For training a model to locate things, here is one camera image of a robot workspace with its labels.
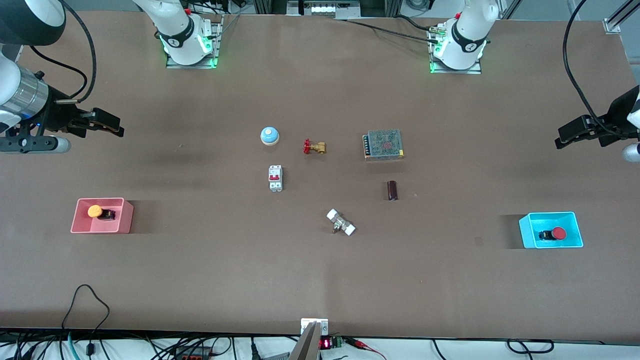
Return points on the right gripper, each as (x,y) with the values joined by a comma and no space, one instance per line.
(55,116)

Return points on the blue and white dome bell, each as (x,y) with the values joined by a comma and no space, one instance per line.
(269,135)

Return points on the metal mesh power supply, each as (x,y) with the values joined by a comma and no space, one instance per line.
(385,144)

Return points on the dark brown cylindrical capacitor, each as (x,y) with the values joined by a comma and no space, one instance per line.
(392,190)

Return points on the white capped metal fitting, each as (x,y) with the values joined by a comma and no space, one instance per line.
(341,222)

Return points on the grey metal camera bar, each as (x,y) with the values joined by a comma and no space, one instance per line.
(306,347)

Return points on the red push button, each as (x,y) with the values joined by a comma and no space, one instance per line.
(559,233)

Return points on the aluminium profile frame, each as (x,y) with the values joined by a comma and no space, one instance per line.
(617,20)

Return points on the black power strip red switches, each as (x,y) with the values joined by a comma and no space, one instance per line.
(192,354)

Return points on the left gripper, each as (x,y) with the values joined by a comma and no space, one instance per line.
(621,116)

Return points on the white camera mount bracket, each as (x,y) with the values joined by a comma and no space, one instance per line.
(306,323)

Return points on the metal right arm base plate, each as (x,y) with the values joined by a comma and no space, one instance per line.
(172,64)

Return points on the pink plastic bin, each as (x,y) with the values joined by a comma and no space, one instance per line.
(82,227)

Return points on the grey box with white connectors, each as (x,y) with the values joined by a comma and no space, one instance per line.
(322,8)

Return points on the yellow push button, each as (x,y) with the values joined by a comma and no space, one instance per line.
(94,211)

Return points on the red digit display module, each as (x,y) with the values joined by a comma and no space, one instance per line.
(330,343)

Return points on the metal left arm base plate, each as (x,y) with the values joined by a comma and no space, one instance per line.
(475,71)

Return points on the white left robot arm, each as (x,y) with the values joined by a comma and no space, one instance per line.
(467,40)

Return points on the white circuit breaker red switch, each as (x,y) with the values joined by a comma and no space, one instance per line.
(275,178)

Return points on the blue plastic bin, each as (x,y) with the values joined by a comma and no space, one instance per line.
(530,235)

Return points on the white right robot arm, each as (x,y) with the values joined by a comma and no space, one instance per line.
(182,35)

